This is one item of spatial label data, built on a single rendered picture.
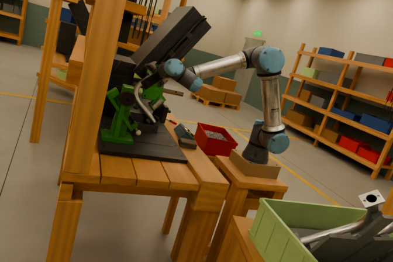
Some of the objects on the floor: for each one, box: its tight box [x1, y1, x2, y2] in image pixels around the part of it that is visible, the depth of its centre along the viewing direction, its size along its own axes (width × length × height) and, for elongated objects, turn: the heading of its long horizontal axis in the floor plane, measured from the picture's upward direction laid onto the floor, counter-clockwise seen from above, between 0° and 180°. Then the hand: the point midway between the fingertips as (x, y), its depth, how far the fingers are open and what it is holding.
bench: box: [46, 85, 219, 262], centre depth 198 cm, size 70×149×88 cm, turn 151°
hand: (151, 76), depth 160 cm, fingers open, 14 cm apart
